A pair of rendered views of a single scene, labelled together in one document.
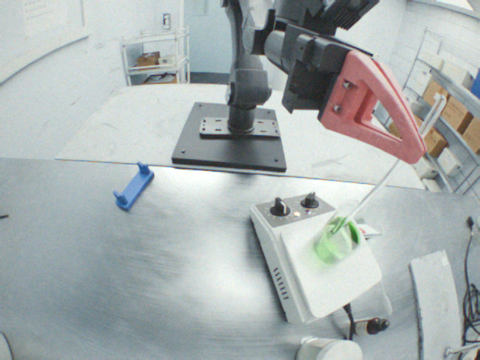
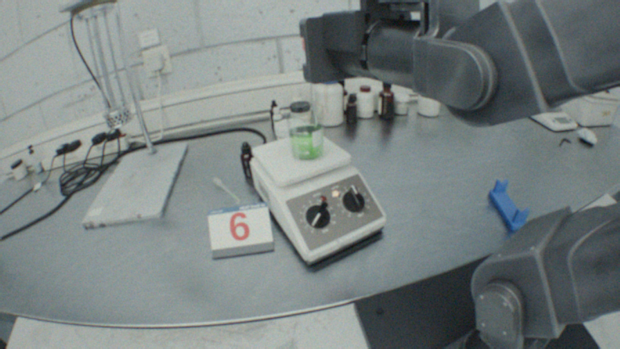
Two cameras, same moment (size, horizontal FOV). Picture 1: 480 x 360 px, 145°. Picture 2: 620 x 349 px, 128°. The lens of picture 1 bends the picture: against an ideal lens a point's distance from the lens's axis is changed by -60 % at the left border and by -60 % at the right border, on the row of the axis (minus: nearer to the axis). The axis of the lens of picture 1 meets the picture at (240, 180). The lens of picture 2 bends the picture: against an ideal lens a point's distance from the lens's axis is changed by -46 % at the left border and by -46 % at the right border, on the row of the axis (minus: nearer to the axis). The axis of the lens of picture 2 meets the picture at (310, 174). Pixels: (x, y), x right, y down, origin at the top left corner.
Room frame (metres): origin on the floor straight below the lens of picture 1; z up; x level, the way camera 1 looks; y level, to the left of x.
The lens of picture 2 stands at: (0.45, -0.14, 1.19)
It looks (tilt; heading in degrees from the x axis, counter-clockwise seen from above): 33 degrees down; 176
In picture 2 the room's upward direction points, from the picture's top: 5 degrees counter-clockwise
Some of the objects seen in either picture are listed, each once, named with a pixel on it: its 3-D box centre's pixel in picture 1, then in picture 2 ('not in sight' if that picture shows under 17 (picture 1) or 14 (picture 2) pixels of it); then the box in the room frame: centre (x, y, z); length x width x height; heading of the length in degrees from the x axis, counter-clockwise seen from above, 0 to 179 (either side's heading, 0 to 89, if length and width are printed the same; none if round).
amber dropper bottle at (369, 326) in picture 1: (373, 325); (248, 157); (-0.03, -0.23, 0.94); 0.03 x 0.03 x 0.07
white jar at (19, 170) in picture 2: not in sight; (19, 169); (-0.22, -1.20, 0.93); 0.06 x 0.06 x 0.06
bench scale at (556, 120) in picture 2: not in sight; (542, 110); (-0.21, 0.77, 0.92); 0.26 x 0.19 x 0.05; 2
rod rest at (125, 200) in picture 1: (133, 183); (509, 202); (0.19, 0.20, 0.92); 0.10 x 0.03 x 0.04; 169
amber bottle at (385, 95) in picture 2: not in sight; (386, 97); (-0.25, 0.13, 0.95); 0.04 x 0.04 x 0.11
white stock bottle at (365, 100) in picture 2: not in sight; (365, 101); (-0.27, 0.07, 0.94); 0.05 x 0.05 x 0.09
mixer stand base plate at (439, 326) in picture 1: (441, 309); (138, 178); (-0.06, -0.50, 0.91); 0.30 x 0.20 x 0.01; 5
